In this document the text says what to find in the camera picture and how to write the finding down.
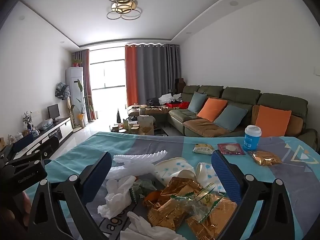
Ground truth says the tall leafy potted plant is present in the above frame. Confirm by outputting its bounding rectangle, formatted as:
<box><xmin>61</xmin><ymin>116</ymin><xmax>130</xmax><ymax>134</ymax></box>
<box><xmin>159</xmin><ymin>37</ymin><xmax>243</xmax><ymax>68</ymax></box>
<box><xmin>72</xmin><ymin>79</ymin><xmax>92</xmax><ymax>128</ymax></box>

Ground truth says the pile of white clothes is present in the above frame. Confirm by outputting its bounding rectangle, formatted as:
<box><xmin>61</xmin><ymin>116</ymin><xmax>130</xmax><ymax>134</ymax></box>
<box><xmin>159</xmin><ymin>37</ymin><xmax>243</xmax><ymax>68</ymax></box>
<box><xmin>159</xmin><ymin>93</ymin><xmax>182</xmax><ymax>104</ymax></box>

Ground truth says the teal cushion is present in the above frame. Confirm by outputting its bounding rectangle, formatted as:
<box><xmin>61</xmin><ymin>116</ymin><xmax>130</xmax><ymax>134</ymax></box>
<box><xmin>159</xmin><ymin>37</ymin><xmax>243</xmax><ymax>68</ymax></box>
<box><xmin>214</xmin><ymin>104</ymin><xmax>249</xmax><ymax>132</ymax></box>
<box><xmin>187</xmin><ymin>91</ymin><xmax>207</xmax><ymax>114</ymax></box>

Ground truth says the small clear wrapper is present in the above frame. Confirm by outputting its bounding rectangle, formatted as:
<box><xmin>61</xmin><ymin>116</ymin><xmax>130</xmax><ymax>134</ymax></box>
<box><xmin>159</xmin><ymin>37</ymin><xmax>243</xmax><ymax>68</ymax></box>
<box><xmin>129</xmin><ymin>179</ymin><xmax>157</xmax><ymax>198</ymax></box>

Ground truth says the black monitor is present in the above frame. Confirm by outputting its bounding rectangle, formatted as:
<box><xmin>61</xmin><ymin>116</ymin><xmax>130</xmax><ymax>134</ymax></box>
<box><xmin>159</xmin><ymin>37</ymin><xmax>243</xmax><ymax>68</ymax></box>
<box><xmin>47</xmin><ymin>104</ymin><xmax>61</xmax><ymax>123</ymax></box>

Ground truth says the orange peel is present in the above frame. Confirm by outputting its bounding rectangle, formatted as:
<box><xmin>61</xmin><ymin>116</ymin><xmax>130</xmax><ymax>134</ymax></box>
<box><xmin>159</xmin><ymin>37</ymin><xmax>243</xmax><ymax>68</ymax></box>
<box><xmin>144</xmin><ymin>190</ymin><xmax>163</xmax><ymax>206</ymax></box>

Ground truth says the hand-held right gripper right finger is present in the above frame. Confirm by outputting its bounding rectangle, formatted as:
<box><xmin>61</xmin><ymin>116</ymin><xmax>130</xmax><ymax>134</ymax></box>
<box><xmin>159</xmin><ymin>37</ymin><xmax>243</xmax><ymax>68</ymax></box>
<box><xmin>211</xmin><ymin>150</ymin><xmax>295</xmax><ymax>240</ymax></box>

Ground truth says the maroon snack packet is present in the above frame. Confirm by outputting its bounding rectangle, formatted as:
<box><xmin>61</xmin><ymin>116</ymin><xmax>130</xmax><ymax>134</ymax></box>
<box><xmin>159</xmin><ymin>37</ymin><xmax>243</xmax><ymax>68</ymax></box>
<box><xmin>217</xmin><ymin>142</ymin><xmax>246</xmax><ymax>156</ymax></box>

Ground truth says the group of boxes and jars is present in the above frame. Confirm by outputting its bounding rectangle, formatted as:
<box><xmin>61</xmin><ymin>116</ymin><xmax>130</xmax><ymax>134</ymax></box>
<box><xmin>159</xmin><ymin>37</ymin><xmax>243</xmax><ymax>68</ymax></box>
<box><xmin>111</xmin><ymin>108</ymin><xmax>157</xmax><ymax>136</ymax></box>

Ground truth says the green white snack packet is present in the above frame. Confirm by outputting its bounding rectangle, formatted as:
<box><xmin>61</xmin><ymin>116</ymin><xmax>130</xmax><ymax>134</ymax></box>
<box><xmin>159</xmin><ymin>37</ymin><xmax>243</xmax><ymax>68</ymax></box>
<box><xmin>192</xmin><ymin>144</ymin><xmax>215</xmax><ymax>155</ymax></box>

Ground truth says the clear wrapper with green print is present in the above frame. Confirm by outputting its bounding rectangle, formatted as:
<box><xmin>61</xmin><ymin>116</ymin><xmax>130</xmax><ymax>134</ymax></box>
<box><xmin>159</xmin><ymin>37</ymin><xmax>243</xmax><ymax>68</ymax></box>
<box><xmin>186</xmin><ymin>182</ymin><xmax>225</xmax><ymax>223</ymax></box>

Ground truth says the striped grey orange curtain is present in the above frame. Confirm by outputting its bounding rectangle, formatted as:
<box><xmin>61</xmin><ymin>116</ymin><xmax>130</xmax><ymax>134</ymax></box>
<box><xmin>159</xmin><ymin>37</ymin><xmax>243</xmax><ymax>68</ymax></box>
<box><xmin>72</xmin><ymin>49</ymin><xmax>97</xmax><ymax>122</ymax></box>

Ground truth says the red cloth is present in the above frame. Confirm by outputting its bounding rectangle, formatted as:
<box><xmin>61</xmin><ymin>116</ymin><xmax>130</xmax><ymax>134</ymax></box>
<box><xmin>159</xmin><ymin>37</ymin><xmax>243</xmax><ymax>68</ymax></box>
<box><xmin>166</xmin><ymin>101</ymin><xmax>192</xmax><ymax>109</ymax></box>

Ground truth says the white standing air conditioner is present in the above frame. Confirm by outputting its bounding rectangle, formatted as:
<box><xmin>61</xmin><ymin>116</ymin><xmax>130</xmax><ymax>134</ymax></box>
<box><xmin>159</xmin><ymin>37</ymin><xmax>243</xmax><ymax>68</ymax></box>
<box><xmin>66</xmin><ymin>67</ymin><xmax>85</xmax><ymax>127</ymax></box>

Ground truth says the white tissue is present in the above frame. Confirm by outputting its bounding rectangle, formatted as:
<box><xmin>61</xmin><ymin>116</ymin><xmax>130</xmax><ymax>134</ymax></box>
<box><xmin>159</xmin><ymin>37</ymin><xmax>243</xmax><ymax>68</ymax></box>
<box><xmin>120</xmin><ymin>211</ymin><xmax>175</xmax><ymax>240</ymax></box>
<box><xmin>97</xmin><ymin>175</ymin><xmax>137</xmax><ymax>219</ymax></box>

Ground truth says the orange cushion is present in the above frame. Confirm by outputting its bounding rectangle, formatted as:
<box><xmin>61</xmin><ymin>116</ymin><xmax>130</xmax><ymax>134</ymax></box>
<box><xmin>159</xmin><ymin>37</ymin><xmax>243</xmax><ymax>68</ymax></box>
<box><xmin>255</xmin><ymin>105</ymin><xmax>292</xmax><ymax>138</ymax></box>
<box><xmin>197</xmin><ymin>97</ymin><xmax>228</xmax><ymax>122</ymax></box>

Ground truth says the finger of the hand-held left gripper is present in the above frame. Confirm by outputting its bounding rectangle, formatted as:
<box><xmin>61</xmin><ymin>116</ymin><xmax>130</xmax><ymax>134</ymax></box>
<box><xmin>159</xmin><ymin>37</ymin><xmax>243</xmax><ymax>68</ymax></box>
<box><xmin>0</xmin><ymin>133</ymin><xmax>35</xmax><ymax>161</ymax></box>
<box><xmin>6</xmin><ymin>139</ymin><xmax>60</xmax><ymax>167</ymax></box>

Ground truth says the white black tv stand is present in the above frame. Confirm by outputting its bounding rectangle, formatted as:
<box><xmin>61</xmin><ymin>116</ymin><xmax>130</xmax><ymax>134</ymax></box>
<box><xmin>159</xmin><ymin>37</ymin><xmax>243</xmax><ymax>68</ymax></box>
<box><xmin>0</xmin><ymin>116</ymin><xmax>74</xmax><ymax>167</ymax></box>

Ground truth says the crushed dotted paper cup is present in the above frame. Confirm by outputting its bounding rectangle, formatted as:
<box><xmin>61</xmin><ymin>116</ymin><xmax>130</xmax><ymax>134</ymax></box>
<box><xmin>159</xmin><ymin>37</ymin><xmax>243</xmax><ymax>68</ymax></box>
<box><xmin>154</xmin><ymin>157</ymin><xmax>197</xmax><ymax>187</ymax></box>
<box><xmin>195</xmin><ymin>162</ymin><xmax>227</xmax><ymax>193</ymax></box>

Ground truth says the ring ceiling lamp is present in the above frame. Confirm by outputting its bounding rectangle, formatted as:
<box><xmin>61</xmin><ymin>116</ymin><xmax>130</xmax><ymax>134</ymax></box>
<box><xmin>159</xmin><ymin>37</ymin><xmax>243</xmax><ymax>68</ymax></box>
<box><xmin>106</xmin><ymin>0</ymin><xmax>142</xmax><ymax>20</ymax></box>

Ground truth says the green brown corner sofa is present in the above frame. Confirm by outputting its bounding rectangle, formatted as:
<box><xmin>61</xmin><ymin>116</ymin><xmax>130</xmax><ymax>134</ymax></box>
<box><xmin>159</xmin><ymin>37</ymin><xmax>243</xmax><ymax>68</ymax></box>
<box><xmin>127</xmin><ymin>85</ymin><xmax>318</xmax><ymax>153</ymax></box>

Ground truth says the dark glass coffee table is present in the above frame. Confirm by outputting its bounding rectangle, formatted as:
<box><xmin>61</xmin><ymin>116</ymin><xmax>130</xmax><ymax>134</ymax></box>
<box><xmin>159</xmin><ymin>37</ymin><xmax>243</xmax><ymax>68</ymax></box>
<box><xmin>109</xmin><ymin>115</ymin><xmax>172</xmax><ymax>137</ymax></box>

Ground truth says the clear plastic bag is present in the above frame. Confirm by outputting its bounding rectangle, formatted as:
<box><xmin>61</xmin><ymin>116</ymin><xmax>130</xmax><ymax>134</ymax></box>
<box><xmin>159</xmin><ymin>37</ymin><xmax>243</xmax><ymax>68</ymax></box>
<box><xmin>40</xmin><ymin>119</ymin><xmax>54</xmax><ymax>130</ymax></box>

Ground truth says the sealed gold snack packet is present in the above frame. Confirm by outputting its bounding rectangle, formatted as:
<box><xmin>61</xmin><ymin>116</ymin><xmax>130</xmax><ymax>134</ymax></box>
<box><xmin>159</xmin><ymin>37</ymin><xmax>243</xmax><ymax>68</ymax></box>
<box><xmin>251</xmin><ymin>150</ymin><xmax>283</xmax><ymax>167</ymax></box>

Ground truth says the teal grey printed tablecloth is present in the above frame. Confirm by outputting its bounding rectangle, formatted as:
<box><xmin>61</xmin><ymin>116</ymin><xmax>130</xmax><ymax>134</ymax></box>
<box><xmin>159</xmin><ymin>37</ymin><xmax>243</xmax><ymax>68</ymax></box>
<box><xmin>24</xmin><ymin>131</ymin><xmax>320</xmax><ymax>240</ymax></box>

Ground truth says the orange and grey curtain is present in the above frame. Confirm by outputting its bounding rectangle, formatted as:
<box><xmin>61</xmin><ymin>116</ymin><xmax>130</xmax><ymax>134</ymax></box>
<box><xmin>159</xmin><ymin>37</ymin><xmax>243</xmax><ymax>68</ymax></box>
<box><xmin>125</xmin><ymin>44</ymin><xmax>181</xmax><ymax>108</ymax></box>

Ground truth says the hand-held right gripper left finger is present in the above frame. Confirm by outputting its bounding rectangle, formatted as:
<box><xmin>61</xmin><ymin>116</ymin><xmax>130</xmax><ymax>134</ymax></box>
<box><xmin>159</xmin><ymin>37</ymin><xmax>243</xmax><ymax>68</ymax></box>
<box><xmin>26</xmin><ymin>151</ymin><xmax>113</xmax><ymax>240</ymax></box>

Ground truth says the gold foil wrapper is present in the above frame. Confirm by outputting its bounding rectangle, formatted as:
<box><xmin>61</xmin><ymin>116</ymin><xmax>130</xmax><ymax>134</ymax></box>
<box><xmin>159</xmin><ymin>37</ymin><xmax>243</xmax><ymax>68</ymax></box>
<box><xmin>147</xmin><ymin>197</ymin><xmax>193</xmax><ymax>230</ymax></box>
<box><xmin>186</xmin><ymin>196</ymin><xmax>238</xmax><ymax>239</ymax></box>
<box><xmin>160</xmin><ymin>176</ymin><xmax>203</xmax><ymax>201</ymax></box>

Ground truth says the white foam fruit net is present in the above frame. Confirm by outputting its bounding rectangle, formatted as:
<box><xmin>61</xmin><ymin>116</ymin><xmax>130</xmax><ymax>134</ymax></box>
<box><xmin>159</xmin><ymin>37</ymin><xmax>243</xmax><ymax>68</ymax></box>
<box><xmin>106</xmin><ymin>149</ymin><xmax>168</xmax><ymax>180</ymax></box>

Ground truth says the covered standing fan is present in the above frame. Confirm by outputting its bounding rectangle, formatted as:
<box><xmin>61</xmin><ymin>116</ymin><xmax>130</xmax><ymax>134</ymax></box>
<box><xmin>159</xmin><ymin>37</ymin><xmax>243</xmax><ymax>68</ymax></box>
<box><xmin>55</xmin><ymin>81</ymin><xmax>75</xmax><ymax>128</ymax></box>

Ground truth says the small potted tree ornament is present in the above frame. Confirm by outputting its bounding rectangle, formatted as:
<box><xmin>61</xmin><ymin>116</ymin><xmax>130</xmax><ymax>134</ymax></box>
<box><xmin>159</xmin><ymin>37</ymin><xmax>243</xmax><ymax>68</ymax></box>
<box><xmin>22</xmin><ymin>111</ymin><xmax>33</xmax><ymax>131</ymax></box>

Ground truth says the balcony window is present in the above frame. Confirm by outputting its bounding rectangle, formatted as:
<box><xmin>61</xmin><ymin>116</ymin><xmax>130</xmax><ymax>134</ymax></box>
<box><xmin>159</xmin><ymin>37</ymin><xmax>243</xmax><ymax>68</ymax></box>
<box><xmin>89</xmin><ymin>47</ymin><xmax>127</xmax><ymax>120</ymax></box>

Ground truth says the blue cup with white lid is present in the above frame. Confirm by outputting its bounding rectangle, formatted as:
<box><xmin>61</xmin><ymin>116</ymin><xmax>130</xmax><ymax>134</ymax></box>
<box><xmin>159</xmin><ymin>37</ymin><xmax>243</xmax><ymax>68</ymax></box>
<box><xmin>242</xmin><ymin>125</ymin><xmax>262</xmax><ymax>152</ymax></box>

